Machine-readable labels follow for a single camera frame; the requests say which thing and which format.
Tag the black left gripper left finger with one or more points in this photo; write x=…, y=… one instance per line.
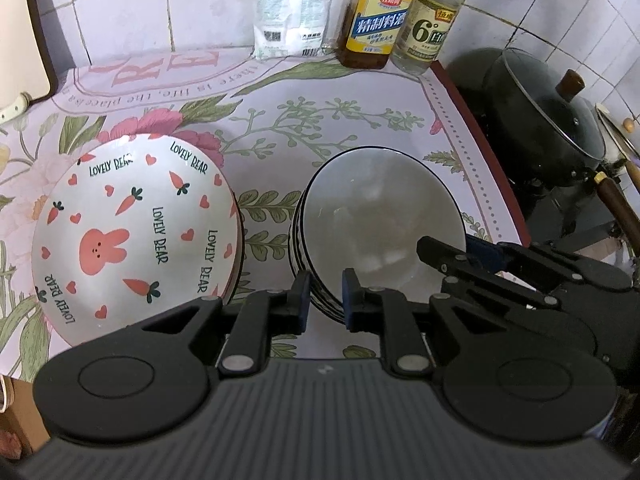
x=264, y=315

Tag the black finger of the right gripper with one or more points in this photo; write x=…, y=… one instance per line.
x=479, y=261

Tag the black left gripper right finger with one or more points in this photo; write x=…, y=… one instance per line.
x=386, y=313

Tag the white ribbed bowl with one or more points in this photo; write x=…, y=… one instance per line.
x=366, y=209

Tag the white bunny carrot plate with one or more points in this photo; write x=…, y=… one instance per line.
x=135, y=227

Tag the black wok with lid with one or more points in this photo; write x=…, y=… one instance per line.
x=548, y=142

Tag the floral table mat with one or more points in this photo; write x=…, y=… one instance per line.
x=269, y=124

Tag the cooking wine bottle yellow label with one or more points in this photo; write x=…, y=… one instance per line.
x=369, y=31

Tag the clear vinegar bottle yellow cap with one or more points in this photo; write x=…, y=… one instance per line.
x=423, y=34

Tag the white salt bag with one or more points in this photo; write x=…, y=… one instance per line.
x=289, y=27

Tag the white cutting board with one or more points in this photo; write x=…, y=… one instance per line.
x=26, y=65

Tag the steel cleaver white handle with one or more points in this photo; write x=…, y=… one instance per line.
x=15, y=109

